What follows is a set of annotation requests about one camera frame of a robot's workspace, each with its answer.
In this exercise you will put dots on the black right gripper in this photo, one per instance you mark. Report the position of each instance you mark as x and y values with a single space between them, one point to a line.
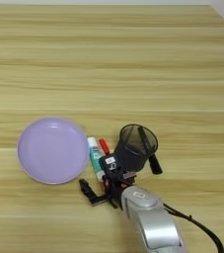
116 189

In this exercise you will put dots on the white and teal glue stick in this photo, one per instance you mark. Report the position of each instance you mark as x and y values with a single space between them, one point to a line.
94 154

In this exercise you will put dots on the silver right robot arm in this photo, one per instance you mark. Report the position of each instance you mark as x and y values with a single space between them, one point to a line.
156 224

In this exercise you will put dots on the small black box white label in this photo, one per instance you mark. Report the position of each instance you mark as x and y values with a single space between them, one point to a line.
110 163

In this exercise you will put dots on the black mesh pen cup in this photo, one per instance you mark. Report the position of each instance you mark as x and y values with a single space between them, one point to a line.
131 154

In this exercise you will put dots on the black marker pen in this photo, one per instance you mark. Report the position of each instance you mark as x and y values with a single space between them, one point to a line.
155 166

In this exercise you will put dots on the purple round plate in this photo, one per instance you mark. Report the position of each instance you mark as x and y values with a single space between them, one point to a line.
52 150

